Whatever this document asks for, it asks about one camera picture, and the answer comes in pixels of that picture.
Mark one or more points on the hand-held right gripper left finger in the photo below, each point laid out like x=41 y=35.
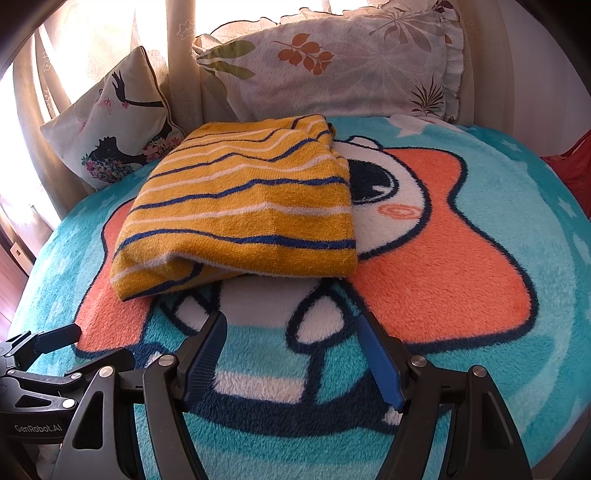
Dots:
x=207 y=355

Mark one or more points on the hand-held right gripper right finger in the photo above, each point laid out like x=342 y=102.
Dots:
x=378 y=360

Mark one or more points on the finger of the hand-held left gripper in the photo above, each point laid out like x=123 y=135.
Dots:
x=60 y=334
x=106 y=361

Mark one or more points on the yellow striped sweater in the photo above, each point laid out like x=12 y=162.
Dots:
x=240 y=207

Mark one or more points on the brown wooden furniture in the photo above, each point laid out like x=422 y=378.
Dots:
x=9 y=295

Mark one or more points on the turquoise star printed blanket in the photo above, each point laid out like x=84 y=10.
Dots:
x=461 y=230

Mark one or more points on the white pillow with black silhouette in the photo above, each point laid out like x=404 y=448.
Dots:
x=115 y=129

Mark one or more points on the beige patterned curtain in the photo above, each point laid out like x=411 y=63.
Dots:
x=69 y=60

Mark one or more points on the red cloth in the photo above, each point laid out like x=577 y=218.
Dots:
x=575 y=161

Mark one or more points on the beige upholstered backrest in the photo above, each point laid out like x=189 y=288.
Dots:
x=182 y=69

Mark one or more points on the white leaf print ruffled pillow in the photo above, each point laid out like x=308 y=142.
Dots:
x=346 y=69

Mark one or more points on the white wall socket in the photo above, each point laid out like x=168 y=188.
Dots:
x=17 y=254

